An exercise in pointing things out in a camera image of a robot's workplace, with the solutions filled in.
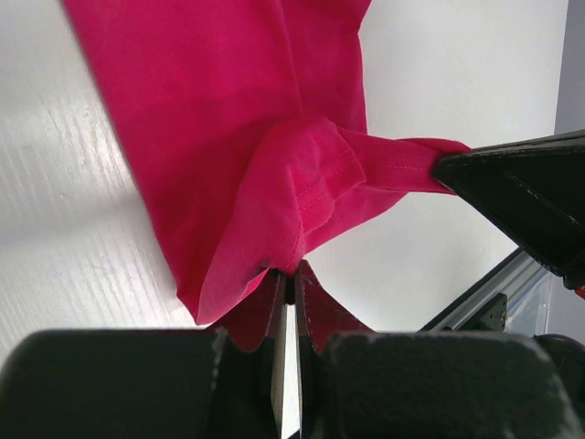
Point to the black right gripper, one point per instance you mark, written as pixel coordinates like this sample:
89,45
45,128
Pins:
533,191

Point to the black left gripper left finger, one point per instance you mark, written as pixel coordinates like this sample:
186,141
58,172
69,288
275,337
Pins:
248,399

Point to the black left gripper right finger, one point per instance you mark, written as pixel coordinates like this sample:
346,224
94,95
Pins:
318,317

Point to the magenta pink t-shirt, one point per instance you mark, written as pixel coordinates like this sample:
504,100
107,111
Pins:
244,125

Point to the aluminium frame rail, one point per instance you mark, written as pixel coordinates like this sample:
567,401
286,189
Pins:
514,297

